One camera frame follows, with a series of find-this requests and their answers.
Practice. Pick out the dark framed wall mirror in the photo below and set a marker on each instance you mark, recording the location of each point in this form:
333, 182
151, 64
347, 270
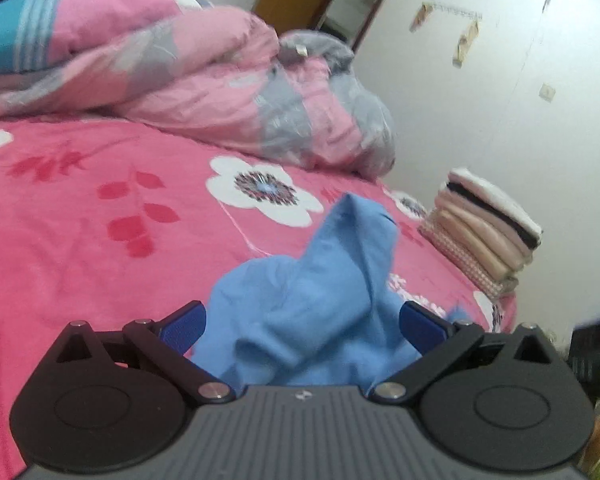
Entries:
346, 20

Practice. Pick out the white wall switch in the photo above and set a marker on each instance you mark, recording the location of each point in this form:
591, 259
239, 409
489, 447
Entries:
547, 93

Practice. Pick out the teal pink striped pillow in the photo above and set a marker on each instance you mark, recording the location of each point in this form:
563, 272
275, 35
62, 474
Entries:
39, 34

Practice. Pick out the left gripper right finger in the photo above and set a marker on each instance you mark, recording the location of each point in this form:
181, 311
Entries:
441, 346

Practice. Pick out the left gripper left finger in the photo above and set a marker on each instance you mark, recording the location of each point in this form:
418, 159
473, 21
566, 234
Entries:
162, 347

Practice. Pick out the stack of folded pink clothes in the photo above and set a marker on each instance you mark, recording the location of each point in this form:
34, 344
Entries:
482, 231

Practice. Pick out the wall hook rack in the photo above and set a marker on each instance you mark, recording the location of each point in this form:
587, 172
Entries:
471, 19

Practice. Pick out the pink floral bed blanket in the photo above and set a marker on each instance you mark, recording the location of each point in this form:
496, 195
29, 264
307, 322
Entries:
105, 221

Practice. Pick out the pink grey quilt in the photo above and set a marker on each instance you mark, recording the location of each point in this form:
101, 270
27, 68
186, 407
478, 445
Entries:
222, 76

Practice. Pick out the light blue t-shirt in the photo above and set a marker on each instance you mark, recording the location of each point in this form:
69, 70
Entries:
326, 318

